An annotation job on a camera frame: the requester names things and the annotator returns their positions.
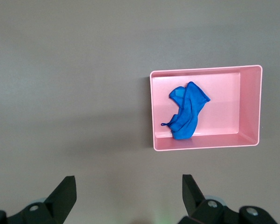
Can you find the pink plastic box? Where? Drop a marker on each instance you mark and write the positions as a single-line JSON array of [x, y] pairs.
[[224, 112]]

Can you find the blue cloth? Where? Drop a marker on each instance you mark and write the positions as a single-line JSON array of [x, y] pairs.
[[189, 112]]

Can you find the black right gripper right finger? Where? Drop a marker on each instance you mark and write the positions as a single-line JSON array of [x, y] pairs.
[[200, 210]]

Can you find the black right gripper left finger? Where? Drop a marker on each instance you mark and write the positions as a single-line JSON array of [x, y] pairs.
[[58, 203]]

